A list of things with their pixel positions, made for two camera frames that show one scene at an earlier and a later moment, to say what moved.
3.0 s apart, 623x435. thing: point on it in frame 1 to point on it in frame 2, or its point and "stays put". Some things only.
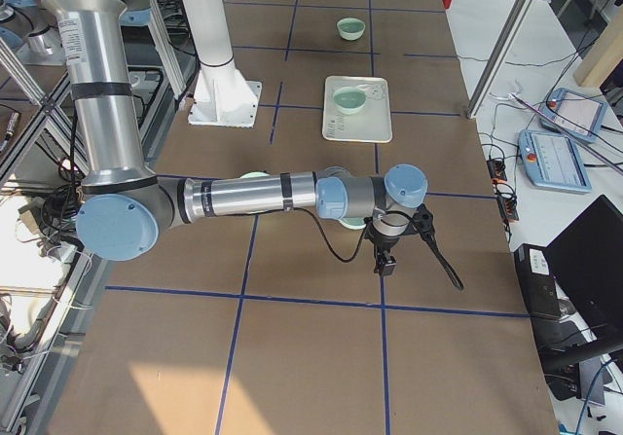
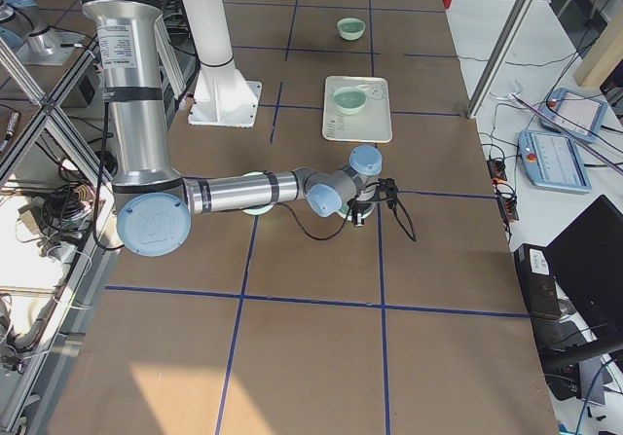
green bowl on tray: (349, 99) stays put
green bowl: (350, 28) stays put
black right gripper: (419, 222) to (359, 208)
